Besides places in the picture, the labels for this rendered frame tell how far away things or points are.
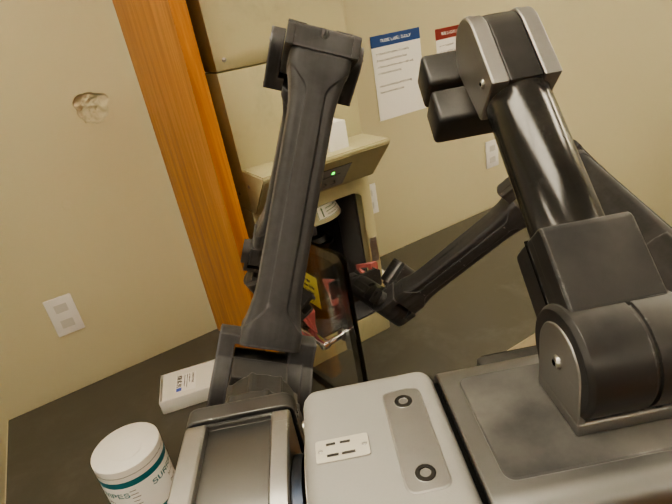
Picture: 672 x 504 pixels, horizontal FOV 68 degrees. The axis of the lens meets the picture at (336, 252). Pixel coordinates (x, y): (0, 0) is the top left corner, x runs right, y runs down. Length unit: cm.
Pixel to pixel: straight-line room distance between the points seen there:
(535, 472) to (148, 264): 137
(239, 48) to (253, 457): 87
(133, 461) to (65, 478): 33
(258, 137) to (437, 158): 103
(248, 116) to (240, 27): 17
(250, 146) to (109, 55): 51
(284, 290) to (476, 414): 24
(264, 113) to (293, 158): 62
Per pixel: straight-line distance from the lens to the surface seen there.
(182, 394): 138
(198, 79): 98
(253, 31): 112
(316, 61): 53
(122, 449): 112
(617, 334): 31
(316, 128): 51
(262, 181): 101
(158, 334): 166
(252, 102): 111
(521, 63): 39
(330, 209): 126
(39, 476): 143
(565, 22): 249
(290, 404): 41
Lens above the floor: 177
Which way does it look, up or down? 25 degrees down
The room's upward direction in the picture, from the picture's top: 11 degrees counter-clockwise
